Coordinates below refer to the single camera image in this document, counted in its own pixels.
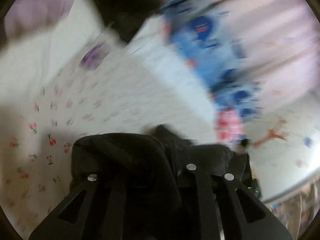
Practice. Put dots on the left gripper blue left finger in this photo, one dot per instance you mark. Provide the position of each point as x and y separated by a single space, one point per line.
91 211

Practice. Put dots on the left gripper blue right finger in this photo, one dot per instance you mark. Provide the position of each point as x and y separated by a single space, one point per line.
226 209

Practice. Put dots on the large black puffer jacket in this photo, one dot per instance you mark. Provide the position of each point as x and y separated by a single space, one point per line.
145 190

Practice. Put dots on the pink patterned cloth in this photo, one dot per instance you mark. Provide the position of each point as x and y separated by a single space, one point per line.
229 127

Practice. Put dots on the white wardrobe with tree sticker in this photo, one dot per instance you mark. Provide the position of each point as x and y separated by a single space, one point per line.
284 149

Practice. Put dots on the white cherry print bedsheet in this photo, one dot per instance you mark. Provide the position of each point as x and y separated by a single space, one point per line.
48 102

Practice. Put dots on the blue whale print quilt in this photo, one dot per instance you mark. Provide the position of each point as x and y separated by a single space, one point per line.
196 28

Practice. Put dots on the purple butterfly hair clip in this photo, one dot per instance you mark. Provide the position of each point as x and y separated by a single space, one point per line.
93 59

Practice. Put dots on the lavender puffer garment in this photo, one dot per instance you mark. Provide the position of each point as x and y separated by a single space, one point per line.
26 16

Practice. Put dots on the small black jacket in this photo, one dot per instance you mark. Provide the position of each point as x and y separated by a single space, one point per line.
126 16

